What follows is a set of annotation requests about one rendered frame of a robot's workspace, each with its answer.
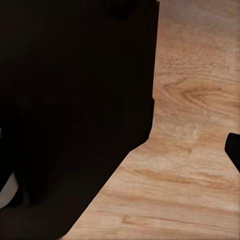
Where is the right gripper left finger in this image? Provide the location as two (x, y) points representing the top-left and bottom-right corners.
(0, 133), (26, 192)

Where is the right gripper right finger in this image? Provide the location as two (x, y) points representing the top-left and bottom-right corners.
(224, 132), (240, 172)

